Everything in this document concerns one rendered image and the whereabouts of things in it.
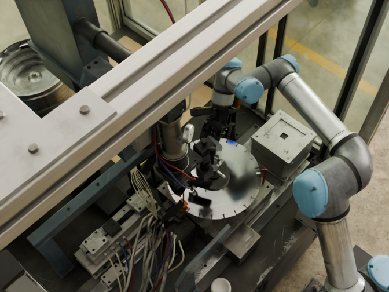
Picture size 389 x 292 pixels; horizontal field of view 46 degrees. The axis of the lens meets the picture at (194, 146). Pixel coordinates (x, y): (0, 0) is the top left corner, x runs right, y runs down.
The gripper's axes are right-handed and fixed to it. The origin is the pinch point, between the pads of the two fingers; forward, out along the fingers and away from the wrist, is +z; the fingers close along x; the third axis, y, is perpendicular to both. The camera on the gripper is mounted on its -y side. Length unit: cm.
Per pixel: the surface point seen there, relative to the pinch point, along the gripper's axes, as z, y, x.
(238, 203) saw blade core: 9.6, 19.2, -1.3
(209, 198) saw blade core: 10.7, 10.9, -6.8
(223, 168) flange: 3.5, 7.3, 2.3
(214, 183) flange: 6.9, 8.9, -3.2
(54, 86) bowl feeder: -10, -51, -29
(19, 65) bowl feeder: -9, -76, -30
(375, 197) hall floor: 49, 26, 129
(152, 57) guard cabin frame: -61, 58, -87
